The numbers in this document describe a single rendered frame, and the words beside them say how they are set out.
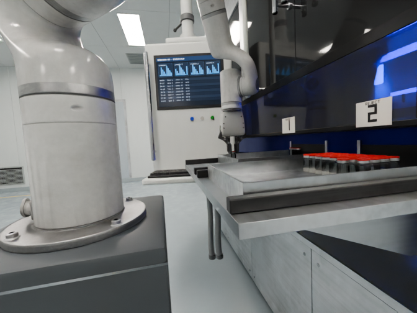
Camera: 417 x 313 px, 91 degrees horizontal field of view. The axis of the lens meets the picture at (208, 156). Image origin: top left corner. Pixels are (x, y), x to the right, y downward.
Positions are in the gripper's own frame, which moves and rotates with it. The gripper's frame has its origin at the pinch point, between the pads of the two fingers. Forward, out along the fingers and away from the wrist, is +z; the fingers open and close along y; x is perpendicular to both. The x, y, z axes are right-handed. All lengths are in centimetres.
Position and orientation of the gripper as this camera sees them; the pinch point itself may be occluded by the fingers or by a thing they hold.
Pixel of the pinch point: (233, 148)
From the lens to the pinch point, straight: 87.1
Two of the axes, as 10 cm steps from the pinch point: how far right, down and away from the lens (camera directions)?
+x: 2.0, 0.6, -9.8
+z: 0.4, 10.0, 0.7
